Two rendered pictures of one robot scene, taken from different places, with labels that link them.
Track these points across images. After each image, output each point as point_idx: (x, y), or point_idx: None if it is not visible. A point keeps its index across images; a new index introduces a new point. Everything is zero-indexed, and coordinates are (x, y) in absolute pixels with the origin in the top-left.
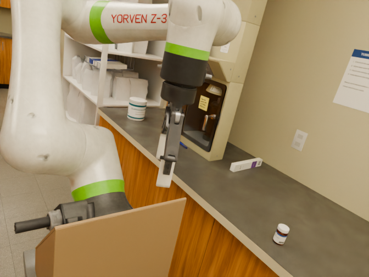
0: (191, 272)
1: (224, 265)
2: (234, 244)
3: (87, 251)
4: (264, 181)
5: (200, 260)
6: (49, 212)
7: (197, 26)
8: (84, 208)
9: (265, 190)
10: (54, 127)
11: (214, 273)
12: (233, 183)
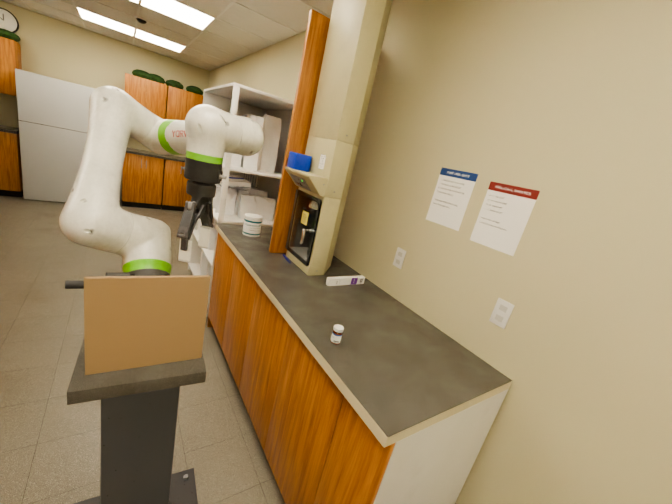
0: (273, 380)
1: (294, 368)
2: (300, 346)
3: (114, 304)
4: (357, 296)
5: (279, 366)
6: None
7: (200, 138)
8: None
9: (353, 303)
10: (100, 210)
11: (288, 378)
12: (321, 295)
